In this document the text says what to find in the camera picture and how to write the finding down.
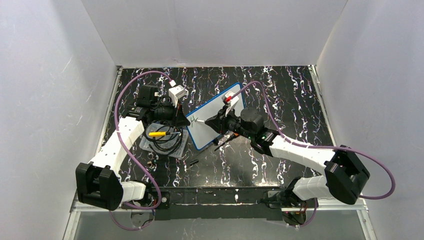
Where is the purple cable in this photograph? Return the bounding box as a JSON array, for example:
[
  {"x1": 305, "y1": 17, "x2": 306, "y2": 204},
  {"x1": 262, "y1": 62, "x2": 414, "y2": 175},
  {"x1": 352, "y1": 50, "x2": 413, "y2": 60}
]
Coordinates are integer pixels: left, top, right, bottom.
[
  {"x1": 230, "y1": 81, "x2": 396, "y2": 228},
  {"x1": 108, "y1": 70, "x2": 176, "y2": 231}
]

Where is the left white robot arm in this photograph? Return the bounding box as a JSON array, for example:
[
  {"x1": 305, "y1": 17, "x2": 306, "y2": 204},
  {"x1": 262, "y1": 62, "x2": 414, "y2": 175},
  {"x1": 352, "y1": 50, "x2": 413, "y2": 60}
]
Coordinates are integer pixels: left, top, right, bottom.
[{"x1": 75, "y1": 85, "x2": 190, "y2": 211}]

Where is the blue framed whiteboard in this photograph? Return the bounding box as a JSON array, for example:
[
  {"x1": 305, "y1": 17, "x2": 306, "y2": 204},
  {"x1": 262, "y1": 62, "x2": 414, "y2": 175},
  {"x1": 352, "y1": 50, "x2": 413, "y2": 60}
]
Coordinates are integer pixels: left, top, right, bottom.
[{"x1": 186, "y1": 83, "x2": 242, "y2": 150}]

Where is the clear plastic box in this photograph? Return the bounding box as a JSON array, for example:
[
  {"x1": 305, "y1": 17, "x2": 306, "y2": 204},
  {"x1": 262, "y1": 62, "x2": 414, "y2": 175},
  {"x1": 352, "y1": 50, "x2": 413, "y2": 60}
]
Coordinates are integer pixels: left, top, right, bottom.
[{"x1": 138, "y1": 123, "x2": 189, "y2": 159}]

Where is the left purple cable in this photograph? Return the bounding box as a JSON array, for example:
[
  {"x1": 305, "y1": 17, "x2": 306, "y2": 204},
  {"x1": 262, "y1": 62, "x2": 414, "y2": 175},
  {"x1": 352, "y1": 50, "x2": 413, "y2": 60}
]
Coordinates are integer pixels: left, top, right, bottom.
[{"x1": 108, "y1": 70, "x2": 176, "y2": 231}]

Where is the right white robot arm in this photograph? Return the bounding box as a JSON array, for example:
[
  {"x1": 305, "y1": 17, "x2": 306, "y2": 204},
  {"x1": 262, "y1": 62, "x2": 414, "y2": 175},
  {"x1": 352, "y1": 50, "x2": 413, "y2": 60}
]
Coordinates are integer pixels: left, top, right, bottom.
[{"x1": 204, "y1": 107, "x2": 370, "y2": 206}]

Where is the black marker cap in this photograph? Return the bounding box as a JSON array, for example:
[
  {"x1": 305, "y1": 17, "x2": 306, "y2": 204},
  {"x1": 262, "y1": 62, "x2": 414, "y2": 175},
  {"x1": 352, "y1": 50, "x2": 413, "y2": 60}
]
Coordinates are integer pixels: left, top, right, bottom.
[{"x1": 189, "y1": 159, "x2": 199, "y2": 166}]

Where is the orange handled screwdriver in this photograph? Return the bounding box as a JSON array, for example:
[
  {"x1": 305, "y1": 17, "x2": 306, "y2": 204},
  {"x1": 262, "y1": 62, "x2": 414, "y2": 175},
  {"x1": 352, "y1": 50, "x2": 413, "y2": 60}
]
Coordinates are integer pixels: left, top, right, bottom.
[{"x1": 214, "y1": 133, "x2": 239, "y2": 151}]

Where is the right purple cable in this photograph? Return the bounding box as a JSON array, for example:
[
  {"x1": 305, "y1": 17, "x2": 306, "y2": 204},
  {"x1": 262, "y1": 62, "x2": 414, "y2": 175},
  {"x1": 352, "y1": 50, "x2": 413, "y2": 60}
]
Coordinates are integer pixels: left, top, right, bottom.
[{"x1": 230, "y1": 81, "x2": 396, "y2": 228}]

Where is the coiled black cable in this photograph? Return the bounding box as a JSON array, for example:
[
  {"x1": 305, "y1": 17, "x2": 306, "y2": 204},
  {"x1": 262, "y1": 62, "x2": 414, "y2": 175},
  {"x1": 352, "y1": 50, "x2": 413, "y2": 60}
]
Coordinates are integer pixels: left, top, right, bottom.
[{"x1": 142, "y1": 119, "x2": 184, "y2": 156}]

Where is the yellow handled screwdriver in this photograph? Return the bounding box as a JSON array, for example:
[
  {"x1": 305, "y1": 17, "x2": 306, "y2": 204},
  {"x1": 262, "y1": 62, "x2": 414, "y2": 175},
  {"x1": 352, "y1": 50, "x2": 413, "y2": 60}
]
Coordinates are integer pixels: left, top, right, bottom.
[{"x1": 148, "y1": 131, "x2": 181, "y2": 138}]

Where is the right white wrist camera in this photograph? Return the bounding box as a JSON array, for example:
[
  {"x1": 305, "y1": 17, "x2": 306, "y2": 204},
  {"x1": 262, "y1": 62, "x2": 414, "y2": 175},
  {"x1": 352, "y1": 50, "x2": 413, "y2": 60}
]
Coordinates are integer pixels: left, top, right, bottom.
[{"x1": 222, "y1": 91, "x2": 240, "y2": 117}]

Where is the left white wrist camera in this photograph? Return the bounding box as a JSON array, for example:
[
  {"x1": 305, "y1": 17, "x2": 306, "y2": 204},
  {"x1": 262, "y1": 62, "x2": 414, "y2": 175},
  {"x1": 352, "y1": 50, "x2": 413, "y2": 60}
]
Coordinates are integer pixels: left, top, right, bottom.
[{"x1": 168, "y1": 85, "x2": 188, "y2": 108}]

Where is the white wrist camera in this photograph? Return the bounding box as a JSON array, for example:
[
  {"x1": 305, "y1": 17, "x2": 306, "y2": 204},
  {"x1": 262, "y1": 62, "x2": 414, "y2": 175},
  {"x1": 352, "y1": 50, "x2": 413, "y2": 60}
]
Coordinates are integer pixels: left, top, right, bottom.
[
  {"x1": 222, "y1": 91, "x2": 240, "y2": 117},
  {"x1": 168, "y1": 85, "x2": 188, "y2": 108}
]

